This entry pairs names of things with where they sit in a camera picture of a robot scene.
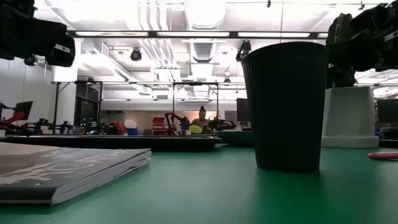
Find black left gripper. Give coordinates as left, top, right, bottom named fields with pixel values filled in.
left=0, top=18, right=76, bottom=68

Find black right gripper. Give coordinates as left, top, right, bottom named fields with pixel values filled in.
left=328, top=2, right=398, bottom=73

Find black ribbed cup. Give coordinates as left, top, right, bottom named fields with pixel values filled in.
left=241, top=41, right=329, bottom=172

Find red plastic utensil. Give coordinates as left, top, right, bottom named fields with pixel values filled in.
left=368, top=151, right=398, bottom=161

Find white plastic container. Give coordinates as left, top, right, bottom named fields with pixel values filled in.
left=321, top=86, right=379, bottom=149

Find black monitor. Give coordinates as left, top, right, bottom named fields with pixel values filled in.
left=376, top=98, right=398, bottom=124
left=12, top=100, right=34, bottom=121
left=236, top=98, right=251, bottom=123

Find black ceiling spotlight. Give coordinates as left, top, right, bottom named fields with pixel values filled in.
left=129, top=47, right=143, bottom=62

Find Acadia picture book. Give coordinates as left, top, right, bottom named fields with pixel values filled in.
left=0, top=141, right=152, bottom=207

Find red storage bins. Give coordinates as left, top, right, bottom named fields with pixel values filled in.
left=152, top=116, right=170, bottom=136

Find black overhead light bar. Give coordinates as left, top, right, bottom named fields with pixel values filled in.
left=67, top=30, right=329, bottom=40

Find person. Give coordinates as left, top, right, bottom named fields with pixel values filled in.
left=190, top=105, right=214, bottom=135

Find black background station frame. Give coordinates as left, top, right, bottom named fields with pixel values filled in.
left=51, top=80, right=104, bottom=135
left=172, top=81, right=220, bottom=136

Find black hanging camera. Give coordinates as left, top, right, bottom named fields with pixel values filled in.
left=235, top=39, right=252, bottom=63

